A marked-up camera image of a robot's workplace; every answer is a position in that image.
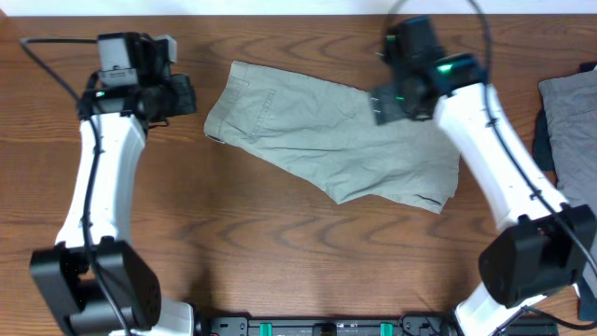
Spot dark folded cloth pile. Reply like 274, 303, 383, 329
532, 63, 597, 322

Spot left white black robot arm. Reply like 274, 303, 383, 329
30, 32, 197, 335

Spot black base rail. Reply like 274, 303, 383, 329
194, 312, 461, 336

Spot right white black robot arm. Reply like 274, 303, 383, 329
371, 16, 596, 335

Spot khaki green shorts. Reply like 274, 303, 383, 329
204, 61, 460, 214

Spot grey folded garment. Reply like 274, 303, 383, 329
537, 67, 597, 300

